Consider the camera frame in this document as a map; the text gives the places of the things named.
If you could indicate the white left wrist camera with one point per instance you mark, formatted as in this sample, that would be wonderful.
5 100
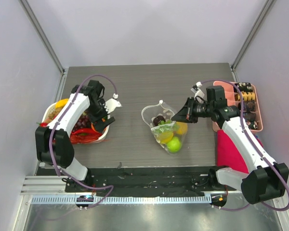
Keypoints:
111 105

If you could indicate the purple grape bunch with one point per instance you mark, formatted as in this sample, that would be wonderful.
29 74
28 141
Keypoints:
83 122

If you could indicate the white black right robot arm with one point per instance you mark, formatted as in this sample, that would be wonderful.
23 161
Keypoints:
266 178

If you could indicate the red chili peppers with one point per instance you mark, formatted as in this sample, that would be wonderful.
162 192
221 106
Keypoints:
81 136

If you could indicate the white fruit basket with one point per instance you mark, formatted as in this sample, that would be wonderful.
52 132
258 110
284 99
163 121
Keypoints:
51 114

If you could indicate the yellow black rolled sock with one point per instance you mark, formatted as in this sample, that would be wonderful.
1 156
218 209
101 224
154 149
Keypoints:
245 96

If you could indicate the green apple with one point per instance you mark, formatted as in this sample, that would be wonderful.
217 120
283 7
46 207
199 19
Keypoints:
174 145

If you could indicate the green grape bunch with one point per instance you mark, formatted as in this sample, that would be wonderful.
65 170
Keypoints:
167 126

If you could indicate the yellow lemon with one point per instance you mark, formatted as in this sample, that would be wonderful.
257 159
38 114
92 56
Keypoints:
182 128

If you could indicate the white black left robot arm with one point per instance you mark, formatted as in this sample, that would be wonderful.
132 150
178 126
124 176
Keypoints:
53 143

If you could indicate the clear dotted zip bag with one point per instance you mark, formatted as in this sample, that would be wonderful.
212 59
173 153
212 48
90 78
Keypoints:
148 113

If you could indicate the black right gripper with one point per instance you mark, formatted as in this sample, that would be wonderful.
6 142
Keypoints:
190 113

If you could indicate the black white rolled sock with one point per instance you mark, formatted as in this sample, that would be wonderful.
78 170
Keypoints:
244 86

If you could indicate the magenta red cloth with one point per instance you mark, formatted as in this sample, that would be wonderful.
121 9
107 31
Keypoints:
228 154

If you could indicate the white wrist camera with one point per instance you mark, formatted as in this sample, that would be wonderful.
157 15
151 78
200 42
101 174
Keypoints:
199 94
111 105

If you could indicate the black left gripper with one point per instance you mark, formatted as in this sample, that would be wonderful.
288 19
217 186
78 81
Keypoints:
100 125

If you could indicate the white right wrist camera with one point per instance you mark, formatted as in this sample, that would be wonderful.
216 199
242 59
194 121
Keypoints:
199 94

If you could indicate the floral dark rolled sock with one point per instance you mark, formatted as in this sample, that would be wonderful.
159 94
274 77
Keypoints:
252 125

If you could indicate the yellow bananas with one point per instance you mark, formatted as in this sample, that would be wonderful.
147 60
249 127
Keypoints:
61 103

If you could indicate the dark grey rolled sock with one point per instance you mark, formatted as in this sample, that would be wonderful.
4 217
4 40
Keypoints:
249 116

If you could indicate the white slotted cable duct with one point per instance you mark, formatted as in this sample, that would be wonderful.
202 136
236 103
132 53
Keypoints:
87 199

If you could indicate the yellow star fruit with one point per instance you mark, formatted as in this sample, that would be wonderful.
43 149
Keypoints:
165 137

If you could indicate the brown dark rolled sock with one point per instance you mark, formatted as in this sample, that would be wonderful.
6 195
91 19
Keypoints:
249 106

